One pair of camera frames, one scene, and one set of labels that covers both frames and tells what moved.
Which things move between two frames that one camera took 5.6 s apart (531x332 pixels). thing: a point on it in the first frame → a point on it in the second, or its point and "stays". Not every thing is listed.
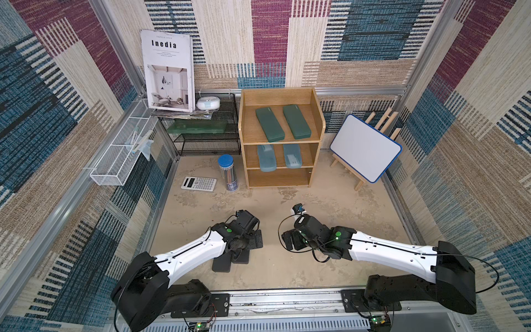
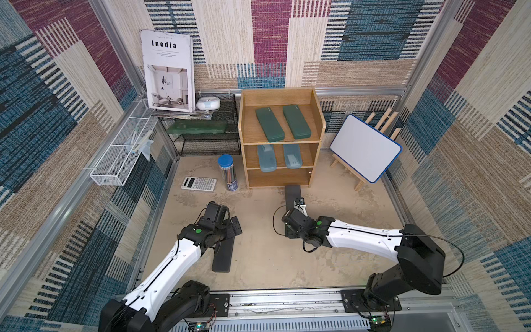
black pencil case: (241, 256) → (292, 192)
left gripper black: (253, 243) → (229, 230)
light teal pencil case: (293, 158) stays
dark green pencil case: (297, 123) stays
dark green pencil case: (269, 124) stays
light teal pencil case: (267, 158) stays
